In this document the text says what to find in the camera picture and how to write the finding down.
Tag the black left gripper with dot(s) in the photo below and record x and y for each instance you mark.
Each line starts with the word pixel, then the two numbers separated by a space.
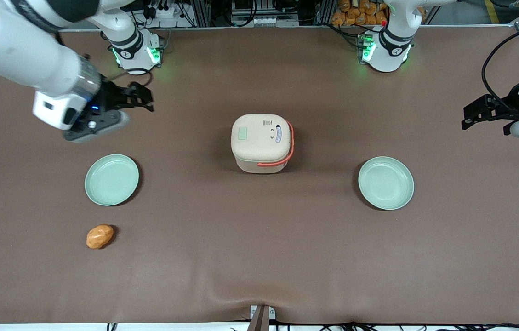
pixel 506 106

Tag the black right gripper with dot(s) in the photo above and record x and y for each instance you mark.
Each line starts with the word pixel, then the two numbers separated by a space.
pixel 110 98

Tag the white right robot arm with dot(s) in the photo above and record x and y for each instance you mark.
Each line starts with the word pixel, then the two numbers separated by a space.
pixel 20 50

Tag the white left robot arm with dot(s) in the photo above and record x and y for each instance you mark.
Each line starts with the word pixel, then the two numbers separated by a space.
pixel 390 43

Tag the pale green round plate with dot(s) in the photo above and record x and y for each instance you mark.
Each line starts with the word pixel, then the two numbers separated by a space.
pixel 385 183
pixel 112 179

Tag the orange-brown bread roll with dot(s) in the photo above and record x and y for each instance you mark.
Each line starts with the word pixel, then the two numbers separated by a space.
pixel 99 236

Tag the bag of orange bread rolls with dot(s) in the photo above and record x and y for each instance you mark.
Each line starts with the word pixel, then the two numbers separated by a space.
pixel 358 13

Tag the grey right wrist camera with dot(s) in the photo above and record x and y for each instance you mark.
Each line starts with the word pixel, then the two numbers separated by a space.
pixel 100 126

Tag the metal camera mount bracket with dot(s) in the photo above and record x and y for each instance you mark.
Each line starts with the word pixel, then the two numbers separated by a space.
pixel 261 317

